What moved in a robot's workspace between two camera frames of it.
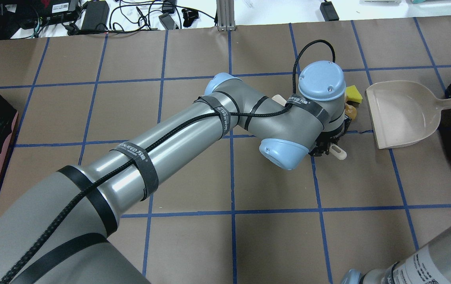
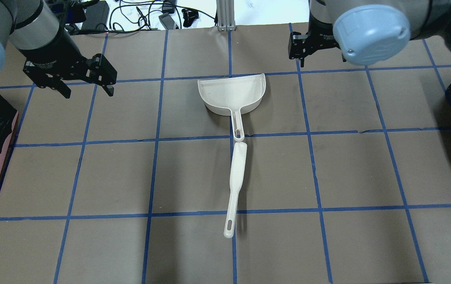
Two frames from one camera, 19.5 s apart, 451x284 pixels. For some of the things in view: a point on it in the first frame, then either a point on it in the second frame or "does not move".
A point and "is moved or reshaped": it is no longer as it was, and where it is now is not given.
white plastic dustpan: x=403 y=113 is moved or reshaped
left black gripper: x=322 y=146 → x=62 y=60
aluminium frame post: x=225 y=15 does not move
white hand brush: x=335 y=150 → x=238 y=172
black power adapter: x=96 y=15 does not move
